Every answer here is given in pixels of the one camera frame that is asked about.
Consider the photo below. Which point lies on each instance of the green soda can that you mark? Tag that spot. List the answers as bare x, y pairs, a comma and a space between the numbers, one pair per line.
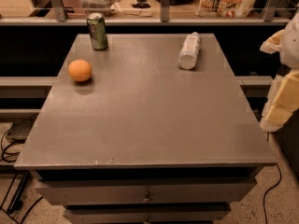
97, 30

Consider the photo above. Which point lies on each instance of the orange fruit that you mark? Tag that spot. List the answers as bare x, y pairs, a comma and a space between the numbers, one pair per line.
80, 70

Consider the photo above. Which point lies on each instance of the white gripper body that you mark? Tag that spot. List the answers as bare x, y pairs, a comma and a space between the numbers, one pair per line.
291, 47

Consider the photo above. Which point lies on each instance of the metal shelf rail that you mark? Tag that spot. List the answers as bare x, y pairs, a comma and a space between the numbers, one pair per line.
129, 12

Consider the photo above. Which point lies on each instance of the grey drawer cabinet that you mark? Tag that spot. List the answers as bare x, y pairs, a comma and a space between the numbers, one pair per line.
141, 117

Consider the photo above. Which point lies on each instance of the black power adapter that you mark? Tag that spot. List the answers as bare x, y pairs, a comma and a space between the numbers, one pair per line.
19, 130

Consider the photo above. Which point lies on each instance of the colourful snack bag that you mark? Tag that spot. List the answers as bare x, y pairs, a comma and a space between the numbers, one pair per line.
225, 8

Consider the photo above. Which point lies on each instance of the upper drawer with knob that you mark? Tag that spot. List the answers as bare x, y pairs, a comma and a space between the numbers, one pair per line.
145, 191

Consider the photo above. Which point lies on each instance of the clear plastic container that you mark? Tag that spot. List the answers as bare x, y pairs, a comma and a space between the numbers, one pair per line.
98, 6

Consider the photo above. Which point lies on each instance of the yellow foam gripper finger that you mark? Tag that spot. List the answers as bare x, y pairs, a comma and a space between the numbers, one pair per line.
282, 101
273, 43

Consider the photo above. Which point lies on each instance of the clear plastic water bottle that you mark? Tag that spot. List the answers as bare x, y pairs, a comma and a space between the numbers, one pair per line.
188, 55

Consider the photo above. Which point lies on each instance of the lower drawer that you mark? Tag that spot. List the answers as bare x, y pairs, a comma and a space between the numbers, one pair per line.
147, 214

